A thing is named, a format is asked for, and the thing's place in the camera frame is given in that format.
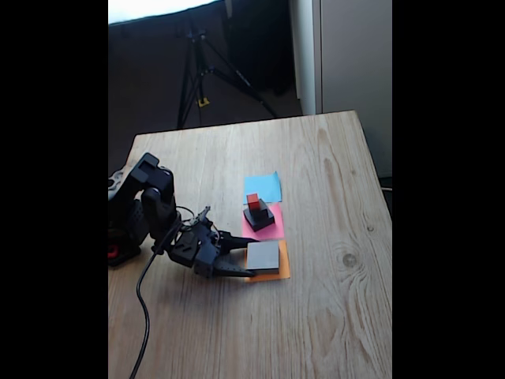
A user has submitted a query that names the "orange paper sheet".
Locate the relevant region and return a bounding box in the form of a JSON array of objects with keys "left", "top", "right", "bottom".
[{"left": 243, "top": 238, "right": 291, "bottom": 284}]

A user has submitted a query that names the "small wrist camera board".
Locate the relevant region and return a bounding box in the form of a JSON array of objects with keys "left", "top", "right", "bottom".
[{"left": 189, "top": 205, "right": 212, "bottom": 228}]

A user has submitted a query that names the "blue paper sheet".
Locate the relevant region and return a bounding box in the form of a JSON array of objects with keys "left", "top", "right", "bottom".
[{"left": 243, "top": 171, "right": 284, "bottom": 205}]

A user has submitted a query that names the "white cabinet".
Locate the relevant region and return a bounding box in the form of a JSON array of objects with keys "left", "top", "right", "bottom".
[{"left": 289, "top": 0, "right": 393, "bottom": 178}]

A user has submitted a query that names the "tall black tripod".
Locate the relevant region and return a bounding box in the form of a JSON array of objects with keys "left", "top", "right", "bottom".
[{"left": 176, "top": 23, "right": 281, "bottom": 129}]

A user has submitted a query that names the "small dark cube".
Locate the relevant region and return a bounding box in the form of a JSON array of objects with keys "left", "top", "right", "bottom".
[{"left": 252, "top": 199, "right": 269, "bottom": 222}]

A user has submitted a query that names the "black camera cable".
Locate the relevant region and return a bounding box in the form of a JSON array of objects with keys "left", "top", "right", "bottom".
[{"left": 128, "top": 220, "right": 186, "bottom": 379}]

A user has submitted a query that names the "medium dark block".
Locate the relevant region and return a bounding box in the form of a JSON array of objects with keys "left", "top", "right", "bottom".
[{"left": 242, "top": 207, "right": 275, "bottom": 233}]

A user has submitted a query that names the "large grey block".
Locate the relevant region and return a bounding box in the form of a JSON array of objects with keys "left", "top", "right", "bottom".
[{"left": 245, "top": 240, "right": 282, "bottom": 276}]

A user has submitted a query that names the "pink paper sheet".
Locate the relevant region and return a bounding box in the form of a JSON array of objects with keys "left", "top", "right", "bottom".
[{"left": 241, "top": 203, "right": 286, "bottom": 242}]

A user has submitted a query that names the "bright white light panel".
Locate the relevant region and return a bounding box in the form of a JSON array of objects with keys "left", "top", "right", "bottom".
[{"left": 108, "top": 0, "right": 222, "bottom": 25}]

